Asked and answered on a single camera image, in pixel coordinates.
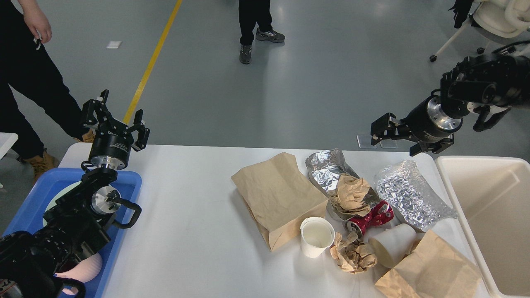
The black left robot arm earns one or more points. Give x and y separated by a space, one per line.
76 226

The brown paper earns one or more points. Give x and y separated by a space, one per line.
351 254
349 196

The pink mug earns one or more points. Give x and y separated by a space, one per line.
85 271

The crumpled aluminium foil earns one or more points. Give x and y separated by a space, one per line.
325 168

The crushed red can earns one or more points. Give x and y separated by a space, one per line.
379 215

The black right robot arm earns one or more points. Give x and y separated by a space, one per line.
489 85

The white office chair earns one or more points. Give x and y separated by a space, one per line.
505 19

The white plastic bin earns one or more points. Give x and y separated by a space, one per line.
492 198

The clear floor tile right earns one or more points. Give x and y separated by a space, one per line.
388 144

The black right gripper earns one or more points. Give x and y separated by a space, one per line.
427 122

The clear floor tile left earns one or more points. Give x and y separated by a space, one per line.
364 142

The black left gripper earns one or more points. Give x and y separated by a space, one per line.
108 149

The clear floor tile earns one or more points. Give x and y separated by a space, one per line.
364 142
388 144

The white side table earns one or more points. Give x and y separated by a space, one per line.
7 140

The green plate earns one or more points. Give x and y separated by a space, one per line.
61 193

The brown paper bag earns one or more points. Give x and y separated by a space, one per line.
279 197
435 269

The person in grey sneakers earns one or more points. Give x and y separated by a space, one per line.
255 22

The person in tan boots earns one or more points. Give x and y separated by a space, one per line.
26 67

